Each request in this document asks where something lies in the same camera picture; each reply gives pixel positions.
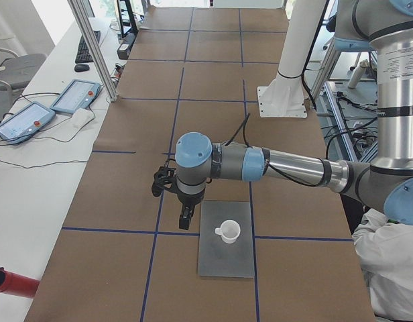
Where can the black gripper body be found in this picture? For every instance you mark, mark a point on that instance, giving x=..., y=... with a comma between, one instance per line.
x=188, y=200

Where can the white ceramic cup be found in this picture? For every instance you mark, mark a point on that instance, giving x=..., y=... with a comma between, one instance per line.
x=229, y=231

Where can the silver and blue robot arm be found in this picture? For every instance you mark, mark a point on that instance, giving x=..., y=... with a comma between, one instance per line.
x=287, y=142

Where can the brown paper table cover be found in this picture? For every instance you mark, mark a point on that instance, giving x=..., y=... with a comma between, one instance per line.
x=120, y=255

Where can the white folded cloth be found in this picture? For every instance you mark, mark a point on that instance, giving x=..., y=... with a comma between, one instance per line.
x=81, y=117

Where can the far blue teach pendant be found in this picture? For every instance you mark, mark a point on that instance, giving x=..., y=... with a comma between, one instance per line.
x=79, y=94

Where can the blue teach pendant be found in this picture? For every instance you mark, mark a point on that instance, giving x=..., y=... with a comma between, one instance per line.
x=79, y=94
x=25, y=123

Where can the black box device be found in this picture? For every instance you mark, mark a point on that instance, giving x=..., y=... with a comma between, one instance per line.
x=125, y=47

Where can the black computer mouse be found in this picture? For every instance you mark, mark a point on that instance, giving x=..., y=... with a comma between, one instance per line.
x=81, y=67

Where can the black keyboard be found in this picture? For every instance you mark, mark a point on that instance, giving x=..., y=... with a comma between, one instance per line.
x=83, y=55

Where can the near blue teach pendant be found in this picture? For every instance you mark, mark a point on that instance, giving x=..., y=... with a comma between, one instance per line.
x=25, y=123

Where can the aluminium equipment rack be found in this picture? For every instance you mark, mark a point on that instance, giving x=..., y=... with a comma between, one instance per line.
x=347, y=116

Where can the red cylinder tube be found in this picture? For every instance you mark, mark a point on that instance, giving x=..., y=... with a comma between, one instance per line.
x=18, y=285

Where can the person in white coat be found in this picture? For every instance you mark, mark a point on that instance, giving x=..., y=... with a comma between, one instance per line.
x=385, y=251

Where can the white bottle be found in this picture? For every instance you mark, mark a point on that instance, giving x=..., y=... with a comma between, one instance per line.
x=358, y=72

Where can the grey office chair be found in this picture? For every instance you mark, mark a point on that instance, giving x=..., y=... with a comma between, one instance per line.
x=16, y=71

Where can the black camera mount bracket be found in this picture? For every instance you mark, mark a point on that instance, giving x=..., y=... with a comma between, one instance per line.
x=164, y=180

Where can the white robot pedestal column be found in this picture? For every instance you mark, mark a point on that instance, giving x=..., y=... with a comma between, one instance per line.
x=284, y=96

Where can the aluminium frame post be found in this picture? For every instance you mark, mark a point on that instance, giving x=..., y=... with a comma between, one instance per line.
x=82, y=19

